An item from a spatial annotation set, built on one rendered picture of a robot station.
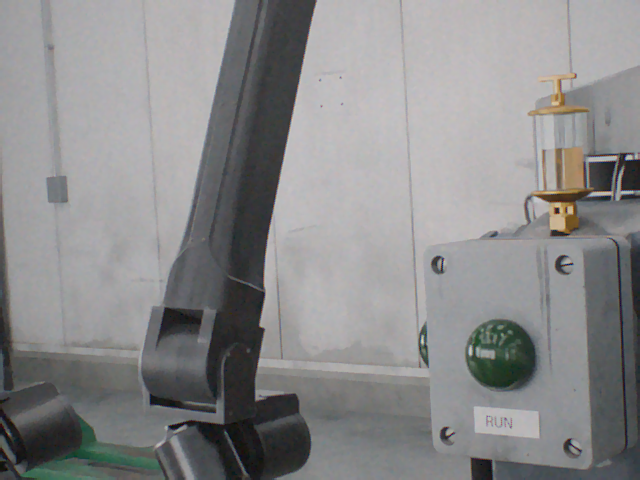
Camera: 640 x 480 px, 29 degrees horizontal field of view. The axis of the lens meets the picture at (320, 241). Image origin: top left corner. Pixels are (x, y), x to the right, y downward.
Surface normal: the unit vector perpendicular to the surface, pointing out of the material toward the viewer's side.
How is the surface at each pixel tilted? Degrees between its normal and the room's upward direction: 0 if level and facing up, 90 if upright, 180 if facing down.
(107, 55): 90
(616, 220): 23
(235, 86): 69
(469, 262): 90
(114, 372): 90
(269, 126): 91
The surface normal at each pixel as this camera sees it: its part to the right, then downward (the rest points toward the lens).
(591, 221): -0.29, -0.89
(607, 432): 0.79, -0.01
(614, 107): -1.00, 0.06
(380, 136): -0.61, 0.07
